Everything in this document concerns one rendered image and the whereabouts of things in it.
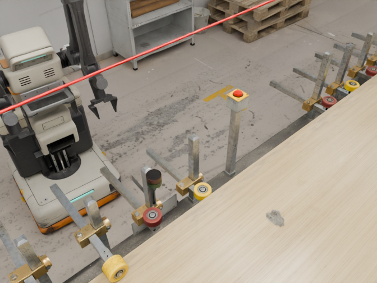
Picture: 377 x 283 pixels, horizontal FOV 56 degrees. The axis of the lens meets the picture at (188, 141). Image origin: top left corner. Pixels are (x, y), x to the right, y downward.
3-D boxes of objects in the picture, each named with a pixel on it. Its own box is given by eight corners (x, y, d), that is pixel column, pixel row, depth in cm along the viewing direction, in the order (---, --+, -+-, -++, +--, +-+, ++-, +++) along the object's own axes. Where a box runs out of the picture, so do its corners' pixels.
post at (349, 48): (326, 108, 244) (346, 44, 211) (329, 106, 245) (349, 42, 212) (330, 110, 242) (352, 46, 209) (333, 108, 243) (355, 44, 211)
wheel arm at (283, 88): (269, 86, 235) (269, 81, 232) (272, 84, 237) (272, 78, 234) (326, 117, 211) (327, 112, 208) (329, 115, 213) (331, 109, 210)
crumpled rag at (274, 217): (262, 212, 149) (263, 209, 147) (277, 208, 151) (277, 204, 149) (272, 229, 143) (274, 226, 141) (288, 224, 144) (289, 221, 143)
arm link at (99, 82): (96, 61, 177) (79, 67, 173) (104, 62, 167) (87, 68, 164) (104, 84, 181) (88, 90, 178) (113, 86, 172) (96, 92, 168)
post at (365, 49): (345, 94, 256) (367, 32, 223) (348, 92, 258) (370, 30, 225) (349, 96, 254) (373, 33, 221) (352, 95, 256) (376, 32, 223)
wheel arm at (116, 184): (100, 174, 176) (99, 168, 173) (106, 170, 177) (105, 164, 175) (153, 231, 152) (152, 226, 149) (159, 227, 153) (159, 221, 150)
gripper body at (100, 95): (113, 97, 180) (108, 83, 178) (95, 105, 176) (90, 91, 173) (108, 96, 186) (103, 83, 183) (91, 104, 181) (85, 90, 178)
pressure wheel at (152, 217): (141, 228, 156) (138, 213, 148) (156, 218, 159) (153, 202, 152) (152, 241, 151) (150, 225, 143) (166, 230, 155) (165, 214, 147)
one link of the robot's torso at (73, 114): (40, 144, 231) (28, 114, 214) (81, 127, 243) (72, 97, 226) (55, 168, 215) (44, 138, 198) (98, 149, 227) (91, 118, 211)
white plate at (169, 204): (133, 235, 164) (130, 223, 157) (176, 205, 177) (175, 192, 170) (133, 236, 164) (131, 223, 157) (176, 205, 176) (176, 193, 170)
